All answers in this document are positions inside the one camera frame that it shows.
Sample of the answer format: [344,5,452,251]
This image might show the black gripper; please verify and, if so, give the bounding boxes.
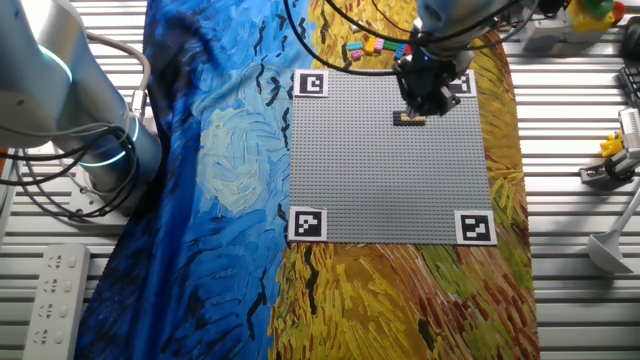
[398,52,459,117]

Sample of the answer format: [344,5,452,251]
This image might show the grey Lego baseplate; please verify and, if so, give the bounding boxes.
[288,68,499,246]

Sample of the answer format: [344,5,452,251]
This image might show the black white ArUco marker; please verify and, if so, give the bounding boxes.
[449,69,477,98]
[288,206,329,242]
[292,69,330,98]
[453,209,499,246]

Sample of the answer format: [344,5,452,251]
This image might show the grey button box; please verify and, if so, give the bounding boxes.
[517,0,571,51]

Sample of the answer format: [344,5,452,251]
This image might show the black keyboard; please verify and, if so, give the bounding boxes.
[618,64,640,109]

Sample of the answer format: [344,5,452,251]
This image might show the black computer mouse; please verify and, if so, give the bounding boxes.
[621,29,640,60]

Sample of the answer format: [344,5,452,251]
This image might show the painted blue yellow cloth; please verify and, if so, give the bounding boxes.
[74,0,541,360]

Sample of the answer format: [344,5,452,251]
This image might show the white power strip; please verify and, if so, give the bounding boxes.
[22,243,92,360]

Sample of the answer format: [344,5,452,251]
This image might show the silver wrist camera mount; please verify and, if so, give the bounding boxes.
[439,82,464,116]

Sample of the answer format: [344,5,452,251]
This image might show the small metal bracket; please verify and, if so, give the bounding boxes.
[578,163,637,187]

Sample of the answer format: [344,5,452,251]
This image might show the silver ribbed camera device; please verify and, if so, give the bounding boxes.
[618,107,640,174]

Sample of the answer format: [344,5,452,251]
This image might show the thick grey robot cable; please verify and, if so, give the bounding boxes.
[82,29,154,121]

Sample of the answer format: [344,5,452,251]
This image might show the black cable bundle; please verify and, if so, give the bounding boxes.
[0,122,147,221]

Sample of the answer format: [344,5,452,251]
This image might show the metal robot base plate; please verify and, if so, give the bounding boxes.
[64,164,134,226]

